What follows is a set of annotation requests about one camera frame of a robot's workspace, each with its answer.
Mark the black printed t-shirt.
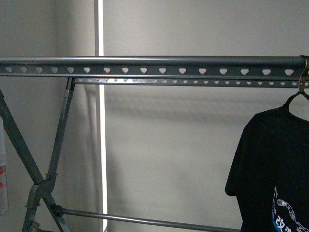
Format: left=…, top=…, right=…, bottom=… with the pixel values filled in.
left=225, top=106, right=309, bottom=232

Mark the gold metal clothes hanger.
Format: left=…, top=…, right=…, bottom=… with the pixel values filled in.
left=283, top=55, right=309, bottom=111

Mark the grey metal drying rack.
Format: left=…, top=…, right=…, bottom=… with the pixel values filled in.
left=0, top=56, right=305, bottom=232

